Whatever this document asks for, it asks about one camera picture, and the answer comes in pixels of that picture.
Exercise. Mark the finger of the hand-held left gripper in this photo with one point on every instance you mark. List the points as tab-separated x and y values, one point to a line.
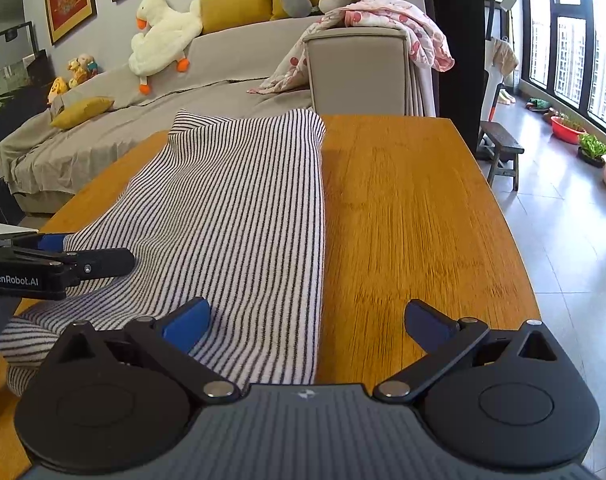
50	242
108	262

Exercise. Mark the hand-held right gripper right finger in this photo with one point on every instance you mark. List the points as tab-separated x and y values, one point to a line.
430	325

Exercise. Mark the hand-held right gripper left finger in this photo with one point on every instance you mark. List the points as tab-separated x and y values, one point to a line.
188	325

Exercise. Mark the striped sweater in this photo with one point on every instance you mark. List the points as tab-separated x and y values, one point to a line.
233	210

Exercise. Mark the white side table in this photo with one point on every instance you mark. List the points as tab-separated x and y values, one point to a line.
3	227

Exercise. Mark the small yellow pillow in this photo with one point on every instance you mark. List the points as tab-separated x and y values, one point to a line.
80	112

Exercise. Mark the yellow duck plush toy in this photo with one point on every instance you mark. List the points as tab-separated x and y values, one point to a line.
57	91

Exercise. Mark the brown plush toy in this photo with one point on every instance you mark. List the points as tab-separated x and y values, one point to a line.
89	65
75	74

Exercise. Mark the glass fish tank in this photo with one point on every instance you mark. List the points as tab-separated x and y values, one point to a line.
8	70

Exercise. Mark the grey sofa cover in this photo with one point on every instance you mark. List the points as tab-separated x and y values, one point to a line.
183	90

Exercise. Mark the dark wooden stool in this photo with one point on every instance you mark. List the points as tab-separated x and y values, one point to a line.
503	140

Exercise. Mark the white standing rack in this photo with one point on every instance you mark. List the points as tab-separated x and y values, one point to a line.
493	102

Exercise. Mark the white goose plush toy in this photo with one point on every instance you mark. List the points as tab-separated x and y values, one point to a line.
163	35

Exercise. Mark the red basin planter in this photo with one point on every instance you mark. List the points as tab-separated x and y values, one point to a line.
568	132

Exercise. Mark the pale slippers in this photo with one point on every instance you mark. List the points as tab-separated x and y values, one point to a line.
506	97

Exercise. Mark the black planter with greens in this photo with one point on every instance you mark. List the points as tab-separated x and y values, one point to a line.
595	147

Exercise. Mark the dark green slippers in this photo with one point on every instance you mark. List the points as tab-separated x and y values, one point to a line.
538	104

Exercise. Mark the beige sofa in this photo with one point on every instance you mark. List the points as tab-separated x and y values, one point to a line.
355	70

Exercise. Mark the beige hanging cloth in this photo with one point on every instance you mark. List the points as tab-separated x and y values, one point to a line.
505	60

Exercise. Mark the long yellow cushion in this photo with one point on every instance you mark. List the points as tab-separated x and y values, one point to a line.
235	5

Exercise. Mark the black framed window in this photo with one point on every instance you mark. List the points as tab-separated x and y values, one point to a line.
554	60

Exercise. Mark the pink floral blanket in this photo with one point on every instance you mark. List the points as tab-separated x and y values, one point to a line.
383	10

